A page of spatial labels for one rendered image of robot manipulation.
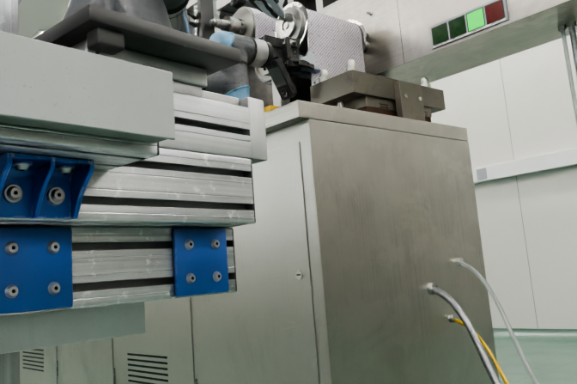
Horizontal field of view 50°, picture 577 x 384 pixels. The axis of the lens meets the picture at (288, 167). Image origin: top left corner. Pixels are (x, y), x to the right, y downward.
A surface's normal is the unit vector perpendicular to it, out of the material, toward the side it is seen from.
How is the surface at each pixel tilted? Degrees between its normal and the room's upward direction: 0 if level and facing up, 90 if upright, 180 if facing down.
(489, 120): 90
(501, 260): 90
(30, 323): 90
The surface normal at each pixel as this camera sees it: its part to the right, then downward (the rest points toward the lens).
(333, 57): 0.65, -0.18
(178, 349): -0.76, -0.05
